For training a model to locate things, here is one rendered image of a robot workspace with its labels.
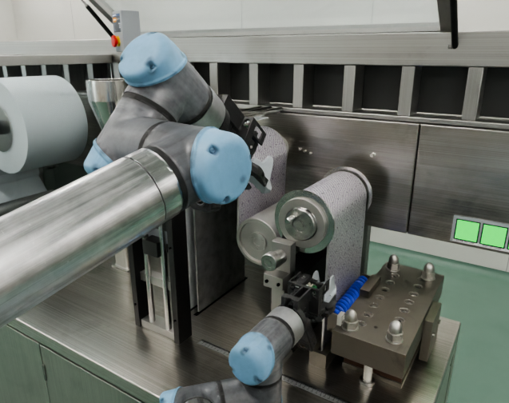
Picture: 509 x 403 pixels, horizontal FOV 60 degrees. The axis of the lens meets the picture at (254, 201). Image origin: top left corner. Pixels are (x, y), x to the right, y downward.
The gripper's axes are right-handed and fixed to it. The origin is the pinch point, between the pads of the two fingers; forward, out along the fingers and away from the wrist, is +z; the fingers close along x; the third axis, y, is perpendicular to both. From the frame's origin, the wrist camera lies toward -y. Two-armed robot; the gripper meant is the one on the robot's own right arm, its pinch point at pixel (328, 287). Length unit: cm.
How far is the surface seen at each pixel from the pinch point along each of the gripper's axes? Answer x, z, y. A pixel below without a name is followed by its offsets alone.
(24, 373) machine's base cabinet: 87, -29, -43
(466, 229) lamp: -23.7, 29.3, 9.9
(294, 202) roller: 7.8, -3.6, 20.5
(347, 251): -0.2, 10.4, 5.2
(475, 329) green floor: -24, 181, -109
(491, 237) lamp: -29.4, 29.3, 9.0
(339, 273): -0.2, 5.4, 1.3
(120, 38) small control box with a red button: 61, -2, 55
